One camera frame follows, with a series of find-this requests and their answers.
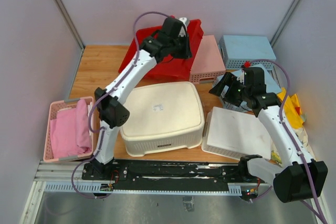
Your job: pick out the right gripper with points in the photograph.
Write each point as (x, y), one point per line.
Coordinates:
(229, 80)

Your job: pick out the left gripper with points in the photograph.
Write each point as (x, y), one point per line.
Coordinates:
(186, 52)

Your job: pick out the red tray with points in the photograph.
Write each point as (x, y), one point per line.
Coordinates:
(175, 70)

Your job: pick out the pink perforated basket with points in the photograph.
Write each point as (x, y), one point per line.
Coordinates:
(208, 63)

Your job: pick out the blue perforated basket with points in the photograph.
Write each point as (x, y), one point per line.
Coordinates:
(237, 49)
(271, 87)

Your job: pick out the small cream basket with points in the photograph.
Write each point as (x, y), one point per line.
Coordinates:
(235, 134)

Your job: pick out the large cream basket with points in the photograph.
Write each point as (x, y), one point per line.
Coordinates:
(163, 117)

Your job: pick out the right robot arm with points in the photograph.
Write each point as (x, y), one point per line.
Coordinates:
(300, 176)

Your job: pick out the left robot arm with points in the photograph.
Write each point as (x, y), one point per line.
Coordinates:
(171, 40)

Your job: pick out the printed white yellow cloth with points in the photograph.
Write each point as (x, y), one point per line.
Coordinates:
(296, 118)

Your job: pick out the pink towel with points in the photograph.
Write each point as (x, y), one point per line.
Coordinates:
(68, 129)

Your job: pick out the pink basket with towels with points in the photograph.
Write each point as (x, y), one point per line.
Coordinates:
(50, 134)

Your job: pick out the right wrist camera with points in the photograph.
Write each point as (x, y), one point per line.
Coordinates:
(240, 74)

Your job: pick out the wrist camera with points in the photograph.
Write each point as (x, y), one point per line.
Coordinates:
(183, 30)
(240, 74)

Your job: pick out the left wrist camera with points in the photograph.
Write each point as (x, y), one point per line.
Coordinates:
(183, 30)

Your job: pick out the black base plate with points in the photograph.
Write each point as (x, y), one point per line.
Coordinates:
(166, 173)

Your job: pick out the aluminium frame rail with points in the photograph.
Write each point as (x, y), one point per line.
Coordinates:
(55, 172)

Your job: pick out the grey cable duct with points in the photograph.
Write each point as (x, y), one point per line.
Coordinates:
(138, 187)

